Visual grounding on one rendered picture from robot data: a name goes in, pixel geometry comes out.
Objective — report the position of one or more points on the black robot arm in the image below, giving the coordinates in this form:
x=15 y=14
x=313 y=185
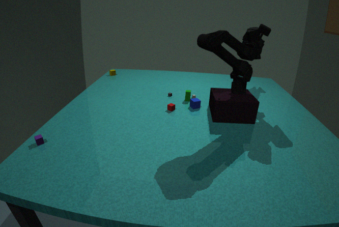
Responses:
x=250 y=49

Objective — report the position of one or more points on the red block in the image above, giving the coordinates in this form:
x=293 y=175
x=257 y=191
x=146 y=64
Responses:
x=171 y=107

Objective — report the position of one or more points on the small yellow block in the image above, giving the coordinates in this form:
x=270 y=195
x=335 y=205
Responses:
x=112 y=72

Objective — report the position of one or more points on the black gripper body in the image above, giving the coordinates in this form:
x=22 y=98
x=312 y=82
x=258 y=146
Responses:
x=264 y=30

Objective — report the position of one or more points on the blue cube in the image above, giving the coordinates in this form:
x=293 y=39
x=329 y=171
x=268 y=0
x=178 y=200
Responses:
x=195 y=103

